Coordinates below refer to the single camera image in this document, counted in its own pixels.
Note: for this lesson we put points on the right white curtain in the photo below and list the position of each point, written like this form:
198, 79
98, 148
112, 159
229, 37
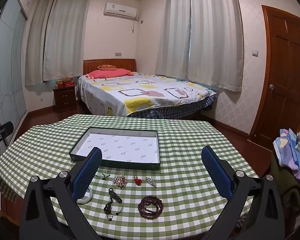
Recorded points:
202, 41

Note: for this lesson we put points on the pile of folded clothes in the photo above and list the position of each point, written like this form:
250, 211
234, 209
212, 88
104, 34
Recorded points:
287, 149

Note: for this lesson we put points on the orange embroidered cushion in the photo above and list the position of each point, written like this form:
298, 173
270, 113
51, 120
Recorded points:
107, 67

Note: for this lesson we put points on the pink pearl flower brooch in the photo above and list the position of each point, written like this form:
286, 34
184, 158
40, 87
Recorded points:
120, 180

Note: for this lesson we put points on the dark wooden nightstand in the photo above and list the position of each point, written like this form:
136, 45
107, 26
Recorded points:
65, 99

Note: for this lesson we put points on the brown wooden door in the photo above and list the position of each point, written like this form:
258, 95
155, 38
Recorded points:
280, 100

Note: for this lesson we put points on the black cord bead pendant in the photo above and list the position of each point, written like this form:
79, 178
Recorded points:
114, 197

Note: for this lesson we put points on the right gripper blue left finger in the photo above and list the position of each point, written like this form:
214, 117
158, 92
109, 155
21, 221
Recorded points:
83, 172

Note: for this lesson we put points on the bed with patterned sheet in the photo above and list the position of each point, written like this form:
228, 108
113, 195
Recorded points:
144, 96

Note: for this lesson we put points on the dark green shallow tray box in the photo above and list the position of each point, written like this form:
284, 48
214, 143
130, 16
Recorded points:
121, 148

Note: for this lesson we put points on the green white checkered tablecloth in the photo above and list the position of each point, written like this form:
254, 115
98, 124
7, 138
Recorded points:
185, 202

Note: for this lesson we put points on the white curtain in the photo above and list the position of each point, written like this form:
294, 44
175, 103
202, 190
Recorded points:
56, 41
202, 41

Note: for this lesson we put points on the wooden headboard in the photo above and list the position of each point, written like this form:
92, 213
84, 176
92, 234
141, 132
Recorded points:
92, 65

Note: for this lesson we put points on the red gift boxes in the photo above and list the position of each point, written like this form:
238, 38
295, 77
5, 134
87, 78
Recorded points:
65, 82

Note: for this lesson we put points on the white wall air conditioner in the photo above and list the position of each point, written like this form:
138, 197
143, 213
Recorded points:
118, 10

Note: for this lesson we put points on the glass sliding wardrobe door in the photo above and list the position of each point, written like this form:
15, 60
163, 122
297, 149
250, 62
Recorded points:
12, 102

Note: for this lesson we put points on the silver rhinestone leaf brooch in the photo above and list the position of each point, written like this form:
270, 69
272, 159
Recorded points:
151, 182

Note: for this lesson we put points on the wall light switch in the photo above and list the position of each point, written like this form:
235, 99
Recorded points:
255, 52

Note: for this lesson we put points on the single pearl silver brooch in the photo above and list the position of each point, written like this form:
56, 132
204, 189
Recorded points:
105, 176

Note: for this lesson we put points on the left white curtain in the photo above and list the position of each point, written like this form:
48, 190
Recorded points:
56, 41

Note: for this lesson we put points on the pink pillow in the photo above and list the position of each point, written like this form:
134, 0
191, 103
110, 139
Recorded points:
104, 74

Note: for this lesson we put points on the white jade bangle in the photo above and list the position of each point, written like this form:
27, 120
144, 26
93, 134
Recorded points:
86, 198

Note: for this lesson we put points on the red gold charm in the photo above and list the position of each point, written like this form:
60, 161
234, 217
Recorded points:
137, 181

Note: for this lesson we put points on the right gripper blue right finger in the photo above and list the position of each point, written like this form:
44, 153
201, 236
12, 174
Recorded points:
219, 171

